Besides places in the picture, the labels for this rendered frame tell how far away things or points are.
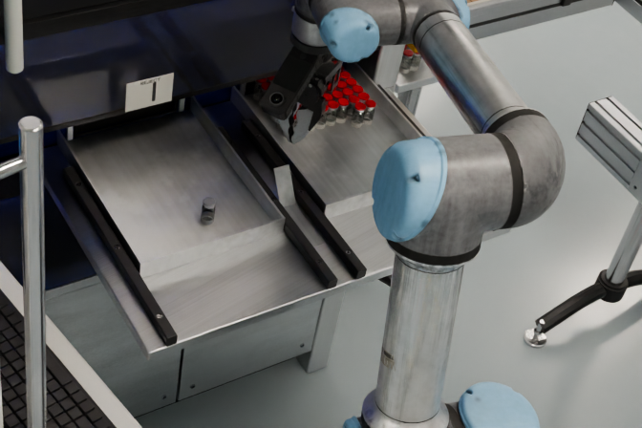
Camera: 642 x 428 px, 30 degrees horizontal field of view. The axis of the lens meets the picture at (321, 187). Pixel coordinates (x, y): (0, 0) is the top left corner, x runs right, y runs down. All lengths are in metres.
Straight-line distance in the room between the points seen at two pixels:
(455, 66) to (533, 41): 2.57
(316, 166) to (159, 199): 0.29
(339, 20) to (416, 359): 0.48
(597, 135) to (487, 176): 1.68
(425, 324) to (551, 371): 1.66
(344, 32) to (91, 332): 0.99
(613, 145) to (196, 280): 1.39
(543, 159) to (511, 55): 2.66
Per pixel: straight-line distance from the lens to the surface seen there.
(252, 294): 1.90
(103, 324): 2.40
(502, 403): 1.68
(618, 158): 3.00
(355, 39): 1.67
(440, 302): 1.46
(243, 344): 2.69
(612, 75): 4.14
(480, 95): 1.55
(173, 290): 1.89
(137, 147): 2.12
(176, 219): 2.00
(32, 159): 1.27
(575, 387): 3.11
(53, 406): 1.82
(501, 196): 1.39
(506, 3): 2.59
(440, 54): 1.64
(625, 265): 3.13
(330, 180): 2.11
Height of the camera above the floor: 2.30
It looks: 43 degrees down
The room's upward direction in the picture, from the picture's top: 12 degrees clockwise
